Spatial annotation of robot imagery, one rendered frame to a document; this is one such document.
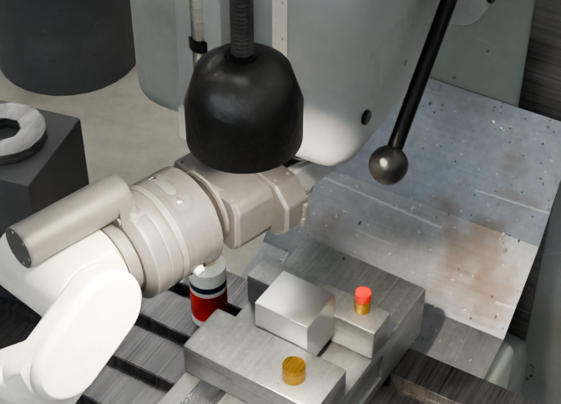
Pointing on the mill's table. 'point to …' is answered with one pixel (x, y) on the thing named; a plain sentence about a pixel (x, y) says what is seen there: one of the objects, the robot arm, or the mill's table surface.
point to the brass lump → (293, 371)
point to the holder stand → (37, 163)
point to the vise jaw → (257, 364)
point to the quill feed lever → (392, 169)
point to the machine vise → (332, 274)
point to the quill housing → (310, 52)
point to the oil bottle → (209, 291)
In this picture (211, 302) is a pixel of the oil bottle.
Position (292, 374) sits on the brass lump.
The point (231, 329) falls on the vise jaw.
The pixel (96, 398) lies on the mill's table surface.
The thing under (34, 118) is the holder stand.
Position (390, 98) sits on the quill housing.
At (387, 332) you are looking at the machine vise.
